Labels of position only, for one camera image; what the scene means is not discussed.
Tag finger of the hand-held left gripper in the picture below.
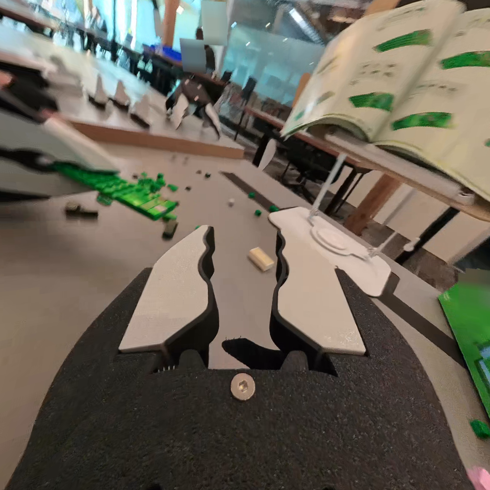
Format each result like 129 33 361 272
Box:
0 151 90 203
0 109 117 173

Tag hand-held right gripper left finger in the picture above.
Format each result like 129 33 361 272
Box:
118 224 220 370

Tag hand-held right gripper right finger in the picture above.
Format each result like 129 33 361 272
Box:
269 231 367 376

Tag cream toy brick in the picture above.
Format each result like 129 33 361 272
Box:
248 247 275 273

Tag green toy brick plate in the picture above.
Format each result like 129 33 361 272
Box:
52 161 180 222

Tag grey desk with wooden edge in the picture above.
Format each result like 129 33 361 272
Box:
0 50 246 159

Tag dark long toy brick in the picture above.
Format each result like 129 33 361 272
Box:
64 202 99 220

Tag grey wedge-shaped object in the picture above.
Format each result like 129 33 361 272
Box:
130 94 152 127
93 75 110 108
113 80 131 108

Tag scattered small green bricks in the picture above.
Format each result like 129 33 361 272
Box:
132 168 281 231

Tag green cardboard toy box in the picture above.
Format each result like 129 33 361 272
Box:
438 279 490 419

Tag glass partition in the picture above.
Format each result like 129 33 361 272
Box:
222 23 326 108

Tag pink object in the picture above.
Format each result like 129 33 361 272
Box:
466 465 490 490

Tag open instruction booklet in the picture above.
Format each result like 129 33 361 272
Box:
281 0 490 207

